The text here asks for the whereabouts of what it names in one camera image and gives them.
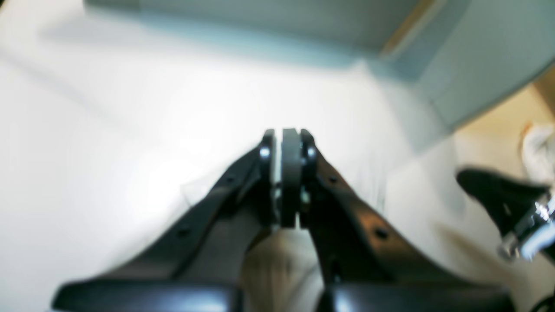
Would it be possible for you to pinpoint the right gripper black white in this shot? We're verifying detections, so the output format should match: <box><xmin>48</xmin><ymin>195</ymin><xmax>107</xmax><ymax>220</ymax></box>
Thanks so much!
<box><xmin>456</xmin><ymin>168</ymin><xmax>554</xmax><ymax>261</ymax></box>

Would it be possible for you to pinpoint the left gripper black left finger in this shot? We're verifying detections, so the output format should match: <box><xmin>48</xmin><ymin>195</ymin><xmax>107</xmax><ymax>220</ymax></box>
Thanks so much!
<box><xmin>52</xmin><ymin>130</ymin><xmax>276</xmax><ymax>312</ymax></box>

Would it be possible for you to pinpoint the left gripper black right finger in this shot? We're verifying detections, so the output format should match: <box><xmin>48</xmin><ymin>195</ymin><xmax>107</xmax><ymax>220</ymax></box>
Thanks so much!
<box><xmin>280</xmin><ymin>128</ymin><xmax>515</xmax><ymax>312</ymax></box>

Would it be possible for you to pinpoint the grey t-shirt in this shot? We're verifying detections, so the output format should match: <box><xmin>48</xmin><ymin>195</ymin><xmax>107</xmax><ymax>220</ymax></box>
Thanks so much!
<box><xmin>240</xmin><ymin>229</ymin><xmax>323</xmax><ymax>312</ymax></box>

